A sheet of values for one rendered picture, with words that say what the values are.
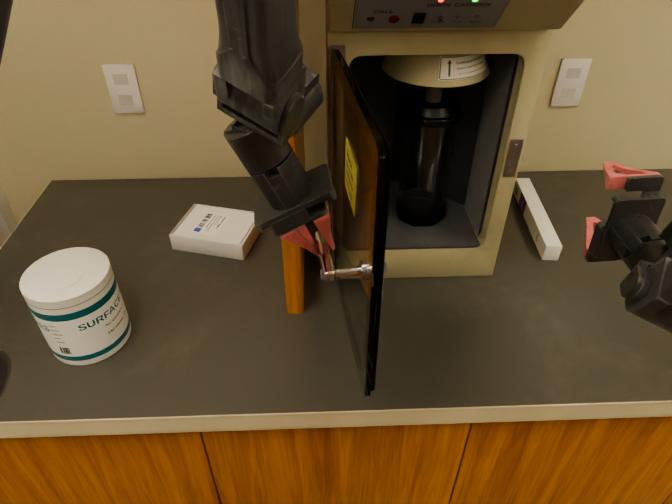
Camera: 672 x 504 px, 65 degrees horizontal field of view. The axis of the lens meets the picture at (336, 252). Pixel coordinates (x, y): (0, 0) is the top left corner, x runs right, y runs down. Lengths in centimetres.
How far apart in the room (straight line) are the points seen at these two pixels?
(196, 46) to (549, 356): 96
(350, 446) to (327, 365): 16
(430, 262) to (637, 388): 39
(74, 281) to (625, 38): 123
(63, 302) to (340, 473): 56
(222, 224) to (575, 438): 78
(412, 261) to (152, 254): 53
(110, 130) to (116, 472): 78
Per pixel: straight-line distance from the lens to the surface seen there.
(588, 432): 105
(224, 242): 107
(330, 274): 63
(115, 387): 92
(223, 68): 49
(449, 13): 75
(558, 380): 93
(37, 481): 115
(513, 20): 79
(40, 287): 90
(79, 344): 93
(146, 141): 140
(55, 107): 143
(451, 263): 103
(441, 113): 94
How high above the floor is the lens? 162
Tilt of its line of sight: 39 degrees down
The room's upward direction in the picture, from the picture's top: straight up
